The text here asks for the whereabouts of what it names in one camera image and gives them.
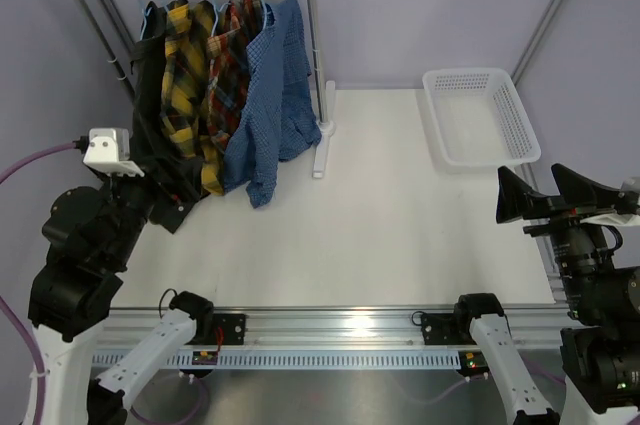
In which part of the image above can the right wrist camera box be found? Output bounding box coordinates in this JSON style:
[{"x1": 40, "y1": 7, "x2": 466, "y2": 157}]
[{"x1": 582, "y1": 176, "x2": 639, "y2": 227}]

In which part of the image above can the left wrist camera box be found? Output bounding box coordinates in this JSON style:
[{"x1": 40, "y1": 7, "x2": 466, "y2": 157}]
[{"x1": 83, "y1": 128, "x2": 145, "y2": 177}]

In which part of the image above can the black shirt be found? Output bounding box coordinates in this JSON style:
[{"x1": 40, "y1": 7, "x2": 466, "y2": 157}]
[{"x1": 130, "y1": 2, "x2": 202, "y2": 233}]

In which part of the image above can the red plaid shirt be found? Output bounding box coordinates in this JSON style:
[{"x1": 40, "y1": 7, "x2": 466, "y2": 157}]
[{"x1": 206, "y1": 0, "x2": 264, "y2": 152}]

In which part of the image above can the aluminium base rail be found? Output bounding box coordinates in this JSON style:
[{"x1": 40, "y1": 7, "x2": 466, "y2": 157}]
[{"x1": 94, "y1": 304, "x2": 581, "y2": 352}]

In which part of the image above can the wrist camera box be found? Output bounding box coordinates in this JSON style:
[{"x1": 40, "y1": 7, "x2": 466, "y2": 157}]
[
  {"x1": 582, "y1": 176, "x2": 639, "y2": 227},
  {"x1": 83, "y1": 128, "x2": 145, "y2": 177}
]

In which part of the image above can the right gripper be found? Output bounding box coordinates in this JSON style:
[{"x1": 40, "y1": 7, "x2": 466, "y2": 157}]
[{"x1": 497, "y1": 162, "x2": 627, "y2": 320}]

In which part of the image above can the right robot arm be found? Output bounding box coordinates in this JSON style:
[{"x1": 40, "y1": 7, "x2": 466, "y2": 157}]
[{"x1": 452, "y1": 163, "x2": 639, "y2": 424}]

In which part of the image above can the blue checked shirt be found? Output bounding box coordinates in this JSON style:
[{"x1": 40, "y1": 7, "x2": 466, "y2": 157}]
[{"x1": 224, "y1": 0, "x2": 321, "y2": 208}]

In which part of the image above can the blue hanger of black shirt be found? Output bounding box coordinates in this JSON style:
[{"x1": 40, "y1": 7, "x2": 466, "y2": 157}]
[{"x1": 136, "y1": 0, "x2": 152, "y2": 41}]

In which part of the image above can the blue hanger of red shirt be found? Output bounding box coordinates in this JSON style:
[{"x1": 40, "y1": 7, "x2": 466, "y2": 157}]
[{"x1": 208, "y1": 0, "x2": 228, "y2": 37}]

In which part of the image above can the white slotted cable duct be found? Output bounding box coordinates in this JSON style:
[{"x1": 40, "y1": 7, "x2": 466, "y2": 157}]
[{"x1": 91, "y1": 347, "x2": 463, "y2": 370}]

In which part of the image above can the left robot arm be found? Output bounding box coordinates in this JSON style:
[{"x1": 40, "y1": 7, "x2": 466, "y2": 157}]
[{"x1": 18, "y1": 177, "x2": 216, "y2": 424}]

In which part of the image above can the yellow plaid shirt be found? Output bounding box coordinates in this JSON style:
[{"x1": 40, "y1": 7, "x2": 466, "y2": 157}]
[{"x1": 160, "y1": 0, "x2": 224, "y2": 195}]

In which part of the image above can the white plastic basket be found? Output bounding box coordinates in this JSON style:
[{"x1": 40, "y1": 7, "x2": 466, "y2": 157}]
[{"x1": 422, "y1": 67, "x2": 541, "y2": 172}]

